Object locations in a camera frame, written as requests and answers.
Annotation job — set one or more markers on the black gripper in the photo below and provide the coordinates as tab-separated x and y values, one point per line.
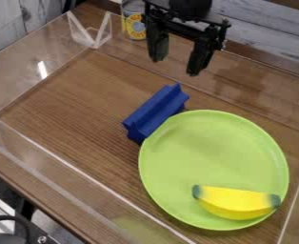
190	19

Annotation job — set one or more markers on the blue T-shaped block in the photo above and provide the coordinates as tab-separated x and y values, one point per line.
163	105

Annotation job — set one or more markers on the green plate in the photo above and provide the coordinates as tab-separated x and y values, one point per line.
215	149

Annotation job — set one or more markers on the yellow labelled tin can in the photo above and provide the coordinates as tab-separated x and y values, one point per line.
134	26

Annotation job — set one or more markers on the yellow toy banana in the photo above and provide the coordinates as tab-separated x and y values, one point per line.
237	204

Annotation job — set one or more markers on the black metal stand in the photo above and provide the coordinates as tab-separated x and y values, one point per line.
36	235

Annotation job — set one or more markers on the clear acrylic corner bracket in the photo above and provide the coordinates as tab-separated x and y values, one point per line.
90	36

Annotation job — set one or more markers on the clear acrylic front wall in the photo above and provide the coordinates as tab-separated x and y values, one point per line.
97	213

